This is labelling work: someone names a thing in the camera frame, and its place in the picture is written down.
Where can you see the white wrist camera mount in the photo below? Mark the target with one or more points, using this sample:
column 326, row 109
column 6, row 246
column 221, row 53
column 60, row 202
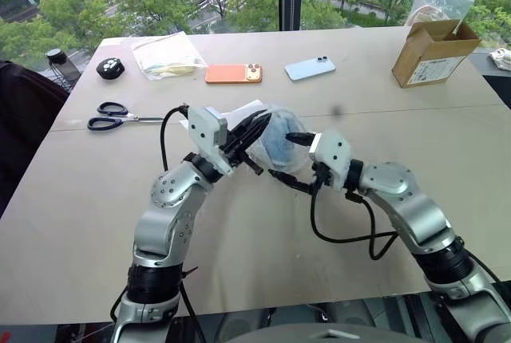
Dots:
column 203, row 127
column 335, row 155

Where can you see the clear zip plastic bag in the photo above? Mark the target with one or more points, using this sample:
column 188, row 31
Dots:
column 439, row 4

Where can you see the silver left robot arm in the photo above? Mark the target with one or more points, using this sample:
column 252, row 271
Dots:
column 159, row 231

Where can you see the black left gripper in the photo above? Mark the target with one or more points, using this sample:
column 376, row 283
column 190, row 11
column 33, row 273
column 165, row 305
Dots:
column 236, row 156

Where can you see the clear bag with yellow papers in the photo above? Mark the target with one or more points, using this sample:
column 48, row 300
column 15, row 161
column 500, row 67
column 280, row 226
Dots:
column 167, row 57

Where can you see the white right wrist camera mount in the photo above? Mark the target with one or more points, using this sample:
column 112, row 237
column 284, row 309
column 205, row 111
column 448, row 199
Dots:
column 335, row 155

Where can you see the light blue smartphone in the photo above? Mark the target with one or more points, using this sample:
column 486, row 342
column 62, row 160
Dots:
column 309, row 68

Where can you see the small black cylinder device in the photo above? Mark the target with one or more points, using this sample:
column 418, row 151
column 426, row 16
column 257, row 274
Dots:
column 55, row 56

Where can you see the dark fabric chair back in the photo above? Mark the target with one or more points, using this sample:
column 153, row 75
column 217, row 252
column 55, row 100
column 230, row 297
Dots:
column 28, row 127

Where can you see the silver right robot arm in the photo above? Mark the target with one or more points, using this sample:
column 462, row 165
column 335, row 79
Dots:
column 415, row 215

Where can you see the black round device white buttons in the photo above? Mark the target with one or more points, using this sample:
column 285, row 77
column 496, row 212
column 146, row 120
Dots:
column 110, row 68

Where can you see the black side table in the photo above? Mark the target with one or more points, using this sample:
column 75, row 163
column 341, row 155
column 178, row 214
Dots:
column 497, row 87

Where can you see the white bundled cloth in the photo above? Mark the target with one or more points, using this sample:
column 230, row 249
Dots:
column 502, row 59

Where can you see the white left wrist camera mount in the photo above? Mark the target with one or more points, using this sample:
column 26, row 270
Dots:
column 203, row 127

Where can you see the open brown cardboard box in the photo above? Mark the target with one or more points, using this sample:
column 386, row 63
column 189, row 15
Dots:
column 427, row 64

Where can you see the orange smartphone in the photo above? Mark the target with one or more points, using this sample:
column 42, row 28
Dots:
column 227, row 73

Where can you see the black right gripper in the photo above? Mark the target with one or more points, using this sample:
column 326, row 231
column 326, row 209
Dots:
column 322, row 177

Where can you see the blue towel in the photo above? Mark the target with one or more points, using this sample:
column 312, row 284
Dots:
column 279, row 141

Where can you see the grey rounded robot torso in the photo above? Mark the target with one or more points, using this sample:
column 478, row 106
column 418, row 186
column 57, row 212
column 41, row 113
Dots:
column 339, row 333

